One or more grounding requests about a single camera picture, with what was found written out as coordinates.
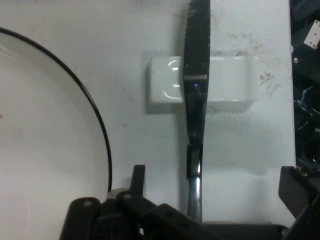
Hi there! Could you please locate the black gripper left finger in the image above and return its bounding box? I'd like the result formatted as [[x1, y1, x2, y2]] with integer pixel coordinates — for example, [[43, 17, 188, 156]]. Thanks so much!
[[59, 164, 217, 240]]

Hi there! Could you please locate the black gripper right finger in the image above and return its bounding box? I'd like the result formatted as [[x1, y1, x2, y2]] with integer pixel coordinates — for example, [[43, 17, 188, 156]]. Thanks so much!
[[278, 165, 320, 240]]

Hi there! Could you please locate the silver table knife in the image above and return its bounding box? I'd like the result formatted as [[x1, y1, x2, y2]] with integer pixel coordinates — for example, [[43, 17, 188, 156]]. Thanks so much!
[[181, 0, 212, 224]]

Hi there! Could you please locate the white plate with black rim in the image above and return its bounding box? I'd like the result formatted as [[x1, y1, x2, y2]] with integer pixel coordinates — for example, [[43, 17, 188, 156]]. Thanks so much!
[[0, 26, 113, 240]]

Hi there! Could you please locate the white ceramic cutlery rest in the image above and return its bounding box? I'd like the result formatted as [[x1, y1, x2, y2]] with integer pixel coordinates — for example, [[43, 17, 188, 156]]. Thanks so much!
[[145, 55, 260, 115]]

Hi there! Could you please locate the white perforated bracket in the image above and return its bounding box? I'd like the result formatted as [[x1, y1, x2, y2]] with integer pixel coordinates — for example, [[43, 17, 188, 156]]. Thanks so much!
[[303, 20, 320, 51]]

